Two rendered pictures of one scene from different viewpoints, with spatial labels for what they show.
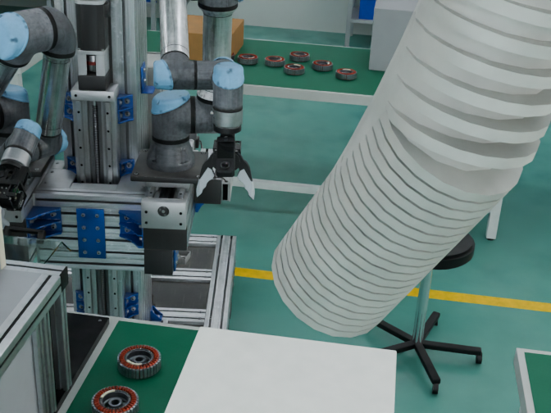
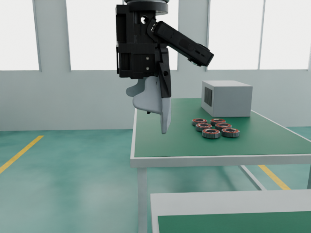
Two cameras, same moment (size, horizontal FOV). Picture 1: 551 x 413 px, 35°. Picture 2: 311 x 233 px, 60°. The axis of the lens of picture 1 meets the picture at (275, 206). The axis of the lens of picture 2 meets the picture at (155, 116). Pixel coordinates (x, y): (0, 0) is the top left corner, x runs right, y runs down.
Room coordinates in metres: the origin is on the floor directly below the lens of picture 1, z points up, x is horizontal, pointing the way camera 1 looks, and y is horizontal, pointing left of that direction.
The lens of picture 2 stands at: (2.14, 0.60, 1.28)
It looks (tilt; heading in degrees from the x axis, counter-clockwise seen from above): 13 degrees down; 260
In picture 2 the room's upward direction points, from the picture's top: straight up
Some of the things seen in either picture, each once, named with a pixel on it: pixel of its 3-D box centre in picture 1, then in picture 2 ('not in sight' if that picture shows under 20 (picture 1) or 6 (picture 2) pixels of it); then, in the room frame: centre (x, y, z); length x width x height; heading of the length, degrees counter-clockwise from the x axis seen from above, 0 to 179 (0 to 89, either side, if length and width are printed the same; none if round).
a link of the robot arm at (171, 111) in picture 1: (172, 113); not in sight; (2.55, 0.33, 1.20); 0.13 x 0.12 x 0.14; 99
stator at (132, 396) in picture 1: (115, 404); not in sight; (1.68, 0.36, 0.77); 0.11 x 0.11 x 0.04
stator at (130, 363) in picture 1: (138, 361); not in sight; (1.86, 0.33, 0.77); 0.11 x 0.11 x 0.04
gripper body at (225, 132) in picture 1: (226, 145); (142, 43); (2.08, 0.13, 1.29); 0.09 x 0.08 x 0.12; 1
